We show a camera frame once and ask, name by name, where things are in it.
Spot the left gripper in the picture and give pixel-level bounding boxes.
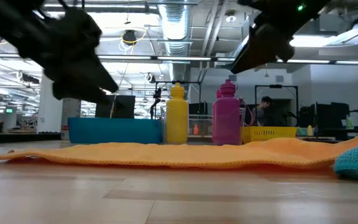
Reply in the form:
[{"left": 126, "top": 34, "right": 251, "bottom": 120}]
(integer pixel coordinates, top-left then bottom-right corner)
[{"left": 17, "top": 7, "right": 119, "bottom": 105}]

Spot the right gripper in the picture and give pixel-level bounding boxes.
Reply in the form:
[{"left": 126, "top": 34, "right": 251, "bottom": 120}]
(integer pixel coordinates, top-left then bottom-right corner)
[{"left": 230, "top": 14, "right": 295, "bottom": 75}]

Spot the bright pink squeeze bottle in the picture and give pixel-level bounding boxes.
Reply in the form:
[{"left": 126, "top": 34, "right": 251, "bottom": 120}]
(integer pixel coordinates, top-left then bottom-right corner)
[{"left": 211, "top": 89, "right": 222, "bottom": 125}]

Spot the purple squeeze bottle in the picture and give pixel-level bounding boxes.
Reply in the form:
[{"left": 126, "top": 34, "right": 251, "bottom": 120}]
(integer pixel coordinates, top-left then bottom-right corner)
[{"left": 213, "top": 79, "right": 241, "bottom": 146}]

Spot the yellow squeeze bottle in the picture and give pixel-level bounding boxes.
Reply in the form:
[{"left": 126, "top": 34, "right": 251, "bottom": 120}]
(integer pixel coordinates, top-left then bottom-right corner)
[{"left": 165, "top": 82, "right": 189, "bottom": 144}]

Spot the orange microfibre cloth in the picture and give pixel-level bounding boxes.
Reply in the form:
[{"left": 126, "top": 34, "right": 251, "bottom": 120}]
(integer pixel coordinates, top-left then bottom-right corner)
[{"left": 0, "top": 129, "right": 358, "bottom": 170}]

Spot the grey barrel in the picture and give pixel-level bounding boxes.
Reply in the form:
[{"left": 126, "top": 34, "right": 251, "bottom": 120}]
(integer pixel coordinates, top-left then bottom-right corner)
[{"left": 62, "top": 98, "right": 82, "bottom": 126}]

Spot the black monitor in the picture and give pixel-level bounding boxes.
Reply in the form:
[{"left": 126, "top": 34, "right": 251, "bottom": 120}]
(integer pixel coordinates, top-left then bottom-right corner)
[{"left": 96, "top": 94, "right": 136, "bottom": 118}]

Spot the white pillar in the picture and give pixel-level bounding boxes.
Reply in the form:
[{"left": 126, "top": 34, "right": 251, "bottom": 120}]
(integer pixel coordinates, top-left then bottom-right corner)
[{"left": 37, "top": 74, "right": 64, "bottom": 134}]

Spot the blue plastic bin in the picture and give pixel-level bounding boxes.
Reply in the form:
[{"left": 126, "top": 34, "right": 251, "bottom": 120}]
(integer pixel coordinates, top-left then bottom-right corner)
[{"left": 67, "top": 117, "right": 164, "bottom": 144}]

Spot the person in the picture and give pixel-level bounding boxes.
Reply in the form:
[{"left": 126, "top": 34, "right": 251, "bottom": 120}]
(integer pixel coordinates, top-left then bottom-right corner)
[{"left": 253, "top": 95, "right": 273, "bottom": 127}]

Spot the black bar with light strips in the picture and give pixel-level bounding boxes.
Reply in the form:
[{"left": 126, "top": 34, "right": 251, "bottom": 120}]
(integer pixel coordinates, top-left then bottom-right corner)
[{"left": 0, "top": 52, "right": 358, "bottom": 65}]

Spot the yellow plastic basket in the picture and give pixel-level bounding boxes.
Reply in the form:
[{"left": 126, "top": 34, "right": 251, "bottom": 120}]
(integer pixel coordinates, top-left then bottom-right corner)
[{"left": 241, "top": 126, "right": 298, "bottom": 144}]

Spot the clear plastic container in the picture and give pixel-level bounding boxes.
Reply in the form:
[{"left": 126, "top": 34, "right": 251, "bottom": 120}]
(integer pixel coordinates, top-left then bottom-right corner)
[{"left": 160, "top": 105, "right": 256, "bottom": 146}]

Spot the desk with dark monitors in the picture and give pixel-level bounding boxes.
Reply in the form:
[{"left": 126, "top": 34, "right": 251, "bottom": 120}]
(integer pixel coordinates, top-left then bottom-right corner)
[{"left": 298, "top": 101, "right": 358, "bottom": 141}]

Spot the ribbed silver air duct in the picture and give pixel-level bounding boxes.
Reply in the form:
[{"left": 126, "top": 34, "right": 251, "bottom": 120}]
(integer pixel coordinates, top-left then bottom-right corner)
[{"left": 158, "top": 0, "right": 196, "bottom": 57}]

